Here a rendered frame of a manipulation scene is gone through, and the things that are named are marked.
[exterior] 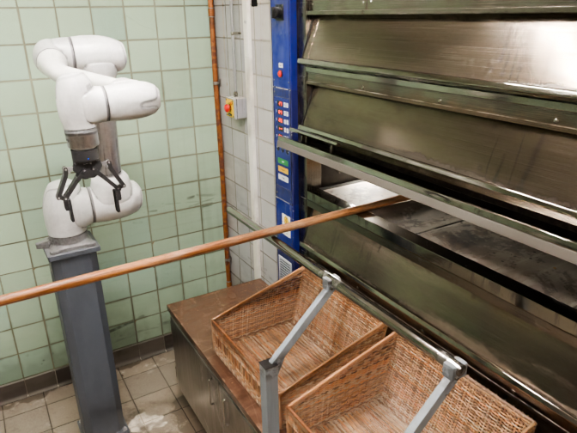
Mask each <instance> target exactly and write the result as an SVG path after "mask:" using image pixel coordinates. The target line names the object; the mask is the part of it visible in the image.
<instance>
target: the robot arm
mask: <svg viewBox="0 0 577 433"><path fill-rule="evenodd" d="M33 62H34V64H35V66H36V68H37V69H38V70H39V71H40V72H41V73H42V74H44V75H45V76H48V77H49V78H51V79H52V80H53V81H55V82H56V104H57V110H58V117H59V119H60V121H61V123H62V125H63V127H64V134H65V138H66V141H67V146H68V148H69V149H71V150H70V152H71V156H72V161H73V166H72V167H66V166H63V167H62V171H63V174H62V177H61V180H54V181H52V182H51V183H49V184H48V185H47V187H46V189H45V192H44V196H43V204H42V208H43V215H44V220H45V224H46V229H47V232H48V237H46V238H45V239H44V240H43V241H39V242H36V243H35V246H36V248H37V249H45V248H49V249H50V255H57V254H60V253H65V252H69V251H73V250H77V249H81V248H85V247H94V246H96V242H95V241H93V240H92V238H91V237H90V235H89V234H88V230H87V226H88V225H90V224H92V223H100V222H107V221H112V220H116V219H119V218H123V217H127V216H129V215H131V214H133V213H135V212H136V211H138V210H139V209H140V207H141V206H142V205H143V193H142V190H141V187H140V186H139V185H138V184H137V183H136V182H135V181H134V180H130V179H129V176H128V174H127V173H126V172H125V171H124V170H122V169H121V164H120V156H119V147H118V132H117V124H116V123H117V121H125V120H133V119H142V118H146V117H148V116H150V115H152V114H154V113H156V112H157V111H158V109H159V108H160V107H161V96H160V91H159V89H158V88H157V87H156V86H155V85H154V84H152V83H149V82H139V81H138V80H131V79H128V78H124V77H120V78H117V79H116V76H117V74H118V71H121V70H122V69H123V68H124V67H125V66H126V64H127V56H126V51H125V47H124V45H123V44H122V42H120V41H118V40H115V39H113V38H110V37H106V36H102V35H77V36H72V37H62V38H55V39H44V40H40V41H39V42H38V43H36V45H35V46H34V48H33ZM71 171H74V172H75V173H76V175H75V176H74V179H73V180H69V179H68V174H70V172H71ZM89 178H91V184H90V187H80V184H79V182H80V181H81V179H85V180H86V179H89Z"/></svg>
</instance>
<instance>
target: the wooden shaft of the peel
mask: <svg viewBox="0 0 577 433"><path fill-rule="evenodd" d="M407 200H410V199H409V198H406V197H404V196H401V195H397V196H393V197H389V198H383V199H380V200H376V201H373V202H369V203H365V204H360V205H357V206H353V207H349V208H346V209H342V210H336V211H333V212H329V213H325V214H322V215H318V216H312V217H309V218H305V219H301V220H298V221H294V222H291V223H285V224H281V225H277V226H274V227H270V228H267V229H260V230H257V231H253V232H250V233H246V234H243V235H236V236H234V237H230V238H227V239H223V240H219V241H213V242H210V243H206V244H203V245H199V246H195V247H189V248H186V249H182V250H179V251H175V252H171V253H165V254H162V255H158V256H154V257H151V258H147V259H141V260H138V261H134V262H130V263H127V264H123V265H117V266H114V267H110V268H107V269H104V270H100V271H94V272H90V273H87V274H83V275H80V276H76V277H70V278H66V279H63V280H59V281H56V282H52V283H48V284H42V285H39V286H35V287H32V288H28V289H24V290H18V291H15V292H11V293H8V294H4V295H0V307H2V306H5V305H9V304H12V303H16V302H21V301H25V300H28V299H32V298H35V297H39V296H44V295H48V294H51V293H55V292H59V291H61V290H67V289H71V288H75V287H78V286H81V285H84V284H91V283H94V282H98V281H100V280H104V279H108V278H111V277H117V276H120V275H124V274H127V273H131V272H134V271H140V270H143V269H147V268H150V267H154V266H158V265H163V264H166V263H170V262H174V261H177V260H180V259H186V258H190V257H193V256H197V255H199V254H203V253H209V252H213V251H216V250H219V249H223V248H226V247H232V246H236V245H239V244H242V243H246V242H249V241H255V240H258V239H262V238H265V237H269V236H273V235H278V234H281V233H285V232H289V231H292V230H296V229H301V228H305V227H308V226H312V225H315V224H318V223H324V222H328V221H331V220H334V219H338V218H341V217H347V216H351V215H354V214H357V213H361V212H364V211H368V210H373V209H377V208H380V207H384V206H387V205H391V204H396V203H400V202H404V201H407Z"/></svg>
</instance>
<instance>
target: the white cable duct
mask: <svg viewBox="0 0 577 433"><path fill-rule="evenodd" d="M242 14H243V33H244V51H245V70H246V107H247V126H248V145H249V164H250V183H251V201H252V220H253V221H254V222H255V223H256V224H258V225H259V221H258V180H257V159H256V138H255V117H254V95H253V74H252V33H251V11H250V0H242ZM253 258H254V277H255V279H258V278H261V264H260V243H259V239H258V240H255V241H253Z"/></svg>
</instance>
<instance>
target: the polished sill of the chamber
mask: <svg viewBox="0 0 577 433"><path fill-rule="evenodd" d="M307 199H308V200H310V201H312V202H314V203H315V204H318V205H320V206H322V207H324V208H326V209H327V210H330V211H336V210H342V209H346V208H349V207H353V206H355V205H353V204H351V203H349V202H346V201H344V200H342V199H340V198H338V197H336V196H333V195H331V194H329V193H328V192H325V191H323V190H321V189H313V190H309V191H307ZM344 218H345V219H347V220H349V221H351V222H353V223H355V224H357V225H359V226H361V227H363V228H365V229H367V230H369V231H371V232H373V233H375V234H376V235H378V236H380V237H382V238H384V239H386V240H388V241H390V242H392V243H394V244H396V245H398V246H400V247H402V248H404V249H406V250H408V251H410V252H411V253H413V254H415V255H417V256H419V257H421V258H423V259H425V260H427V261H429V262H431V263H433V264H435V265H437V266H439V267H441V268H443V269H444V270H446V271H449V272H451V273H452V274H454V275H456V276H458V277H461V278H463V279H464V280H466V281H468V282H470V283H472V284H475V285H476V286H478V287H479V288H481V289H483V290H486V291H488V292H489V293H491V294H493V295H495V296H498V297H500V298H501V299H503V300H505V301H507V302H510V303H512V304H513V305H514V306H516V307H518V308H521V309H523V310H525V311H526V312H528V313H530V314H533V315H535V316H537V317H538V318H540V319H542V320H545V321H547V322H549V323H550V324H551V325H553V326H556V327H558V328H560V329H562V330H563V331H565V332H568V333H570V334H572V335H574V336H575V337H577V309H576V308H573V307H570V306H569V305H567V304H565V303H563V302H560V301H557V300H556V299H554V298H552V297H550V296H547V295H545V294H543V293H541V292H539V291H537V290H535V289H533V288H530V287H528V286H526V285H524V284H522V283H520V282H517V281H515V280H513V279H511V278H510V277H507V276H504V275H502V274H500V273H499V272H497V271H494V270H491V269H489V268H488V267H486V266H484V265H481V264H478V263H477V262H475V261H473V260H471V259H468V258H466V257H464V256H462V255H460V254H458V253H455V252H454V251H451V250H449V249H447V248H445V247H443V246H441V245H438V244H436V243H434V242H432V241H430V240H428V239H425V238H423V237H421V236H420V235H417V234H415V233H412V232H410V231H409V230H407V229H404V228H402V227H399V226H398V225H396V224H394V223H391V222H389V221H387V220H385V219H383V218H381V217H379V216H376V215H375V214H372V213H370V212H368V211H364V212H361V213H357V214H354V215H351V216H345V217H344Z"/></svg>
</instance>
